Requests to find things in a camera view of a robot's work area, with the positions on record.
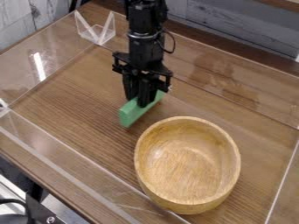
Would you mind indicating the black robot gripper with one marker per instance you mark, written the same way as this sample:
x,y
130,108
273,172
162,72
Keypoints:
x,y
143,70

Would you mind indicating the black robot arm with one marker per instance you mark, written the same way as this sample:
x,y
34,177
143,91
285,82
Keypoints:
x,y
146,16

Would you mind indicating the brown wooden bowl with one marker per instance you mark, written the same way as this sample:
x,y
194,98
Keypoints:
x,y
187,164

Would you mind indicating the black metal table bracket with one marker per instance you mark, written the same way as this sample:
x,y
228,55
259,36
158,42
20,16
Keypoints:
x,y
40,213

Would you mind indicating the green rectangular block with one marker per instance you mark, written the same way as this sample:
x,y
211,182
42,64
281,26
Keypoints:
x,y
131,112

